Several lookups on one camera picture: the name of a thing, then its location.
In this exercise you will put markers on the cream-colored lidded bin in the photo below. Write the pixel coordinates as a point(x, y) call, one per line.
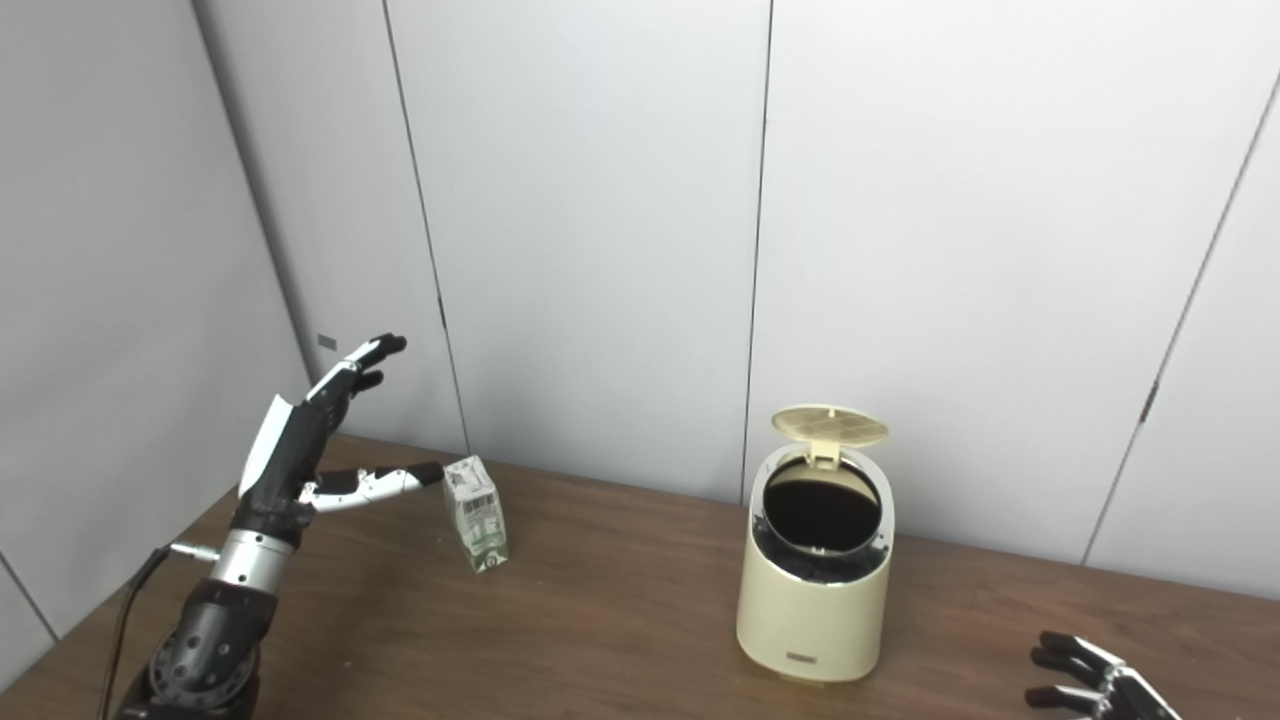
point(815, 615)

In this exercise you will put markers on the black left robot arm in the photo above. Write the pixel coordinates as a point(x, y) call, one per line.
point(215, 630)

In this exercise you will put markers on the green white milk carton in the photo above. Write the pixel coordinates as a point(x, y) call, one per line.
point(478, 515)

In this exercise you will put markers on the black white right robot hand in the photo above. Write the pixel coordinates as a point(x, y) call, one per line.
point(1130, 695)

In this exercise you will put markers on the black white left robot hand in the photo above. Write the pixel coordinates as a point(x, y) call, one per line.
point(285, 450)

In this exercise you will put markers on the black wall panel clip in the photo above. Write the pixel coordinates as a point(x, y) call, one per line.
point(1150, 402)

